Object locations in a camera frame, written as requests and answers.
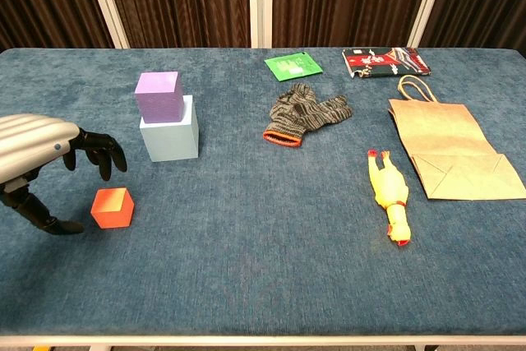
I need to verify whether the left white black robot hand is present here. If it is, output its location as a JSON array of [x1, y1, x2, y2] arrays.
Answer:
[[0, 114, 128, 236]]

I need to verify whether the small orange cube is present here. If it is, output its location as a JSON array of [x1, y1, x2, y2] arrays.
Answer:
[[90, 187, 136, 230]]

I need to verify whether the purple cube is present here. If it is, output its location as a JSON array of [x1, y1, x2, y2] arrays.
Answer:
[[134, 71, 184, 125]]

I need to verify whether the large light blue cube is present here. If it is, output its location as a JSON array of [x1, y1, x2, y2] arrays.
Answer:
[[139, 95, 200, 163]]

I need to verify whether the blue felt table cover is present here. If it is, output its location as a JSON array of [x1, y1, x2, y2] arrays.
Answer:
[[0, 46, 526, 338]]

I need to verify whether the green foil packet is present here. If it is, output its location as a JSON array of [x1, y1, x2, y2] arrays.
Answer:
[[264, 51, 324, 82]]

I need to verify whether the grey striped knit glove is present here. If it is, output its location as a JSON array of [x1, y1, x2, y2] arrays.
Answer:
[[262, 82, 353, 150]]

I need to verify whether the dark printed snack packet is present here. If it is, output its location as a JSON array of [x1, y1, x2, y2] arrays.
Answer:
[[341, 46, 432, 80]]

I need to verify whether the yellow rubber chicken toy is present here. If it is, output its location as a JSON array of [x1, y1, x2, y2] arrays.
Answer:
[[367, 149, 412, 247]]

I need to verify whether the brown paper bag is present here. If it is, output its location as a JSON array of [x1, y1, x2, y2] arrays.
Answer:
[[387, 74, 526, 201]]

